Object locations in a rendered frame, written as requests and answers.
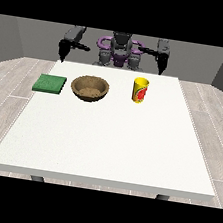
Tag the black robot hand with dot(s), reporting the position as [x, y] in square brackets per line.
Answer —
[64, 48]
[162, 60]

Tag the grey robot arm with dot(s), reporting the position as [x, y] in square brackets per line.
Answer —
[74, 33]
[163, 45]

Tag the yellow cup with melon print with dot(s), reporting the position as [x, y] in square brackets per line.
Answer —
[140, 90]

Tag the green square pad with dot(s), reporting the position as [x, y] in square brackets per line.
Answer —
[49, 83]

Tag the brown wooden bowl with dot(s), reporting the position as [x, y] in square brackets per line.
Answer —
[89, 88]

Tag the grey robot trunk purple rings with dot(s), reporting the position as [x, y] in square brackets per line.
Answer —
[118, 54]

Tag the dark table leg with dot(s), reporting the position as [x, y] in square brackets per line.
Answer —
[37, 178]
[162, 197]

